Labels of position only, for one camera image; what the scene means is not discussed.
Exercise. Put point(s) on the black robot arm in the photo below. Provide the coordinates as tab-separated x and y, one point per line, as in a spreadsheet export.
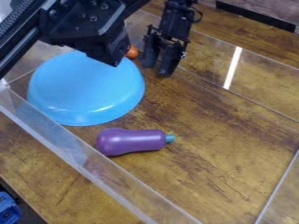
91	26

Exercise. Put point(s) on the blue object at corner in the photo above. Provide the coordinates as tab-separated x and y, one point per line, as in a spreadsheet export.
10	210

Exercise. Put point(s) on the purple toy eggplant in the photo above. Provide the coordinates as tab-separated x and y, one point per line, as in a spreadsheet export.
118	141

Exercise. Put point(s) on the orange toy carrot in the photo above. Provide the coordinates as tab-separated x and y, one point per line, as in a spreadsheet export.
133	52

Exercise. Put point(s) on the clear acrylic enclosure wall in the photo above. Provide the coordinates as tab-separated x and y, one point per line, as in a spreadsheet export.
230	171

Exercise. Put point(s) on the blue upturned bowl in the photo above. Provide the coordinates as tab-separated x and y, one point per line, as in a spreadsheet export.
82	92

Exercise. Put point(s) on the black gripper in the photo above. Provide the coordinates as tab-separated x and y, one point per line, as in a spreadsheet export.
171	35

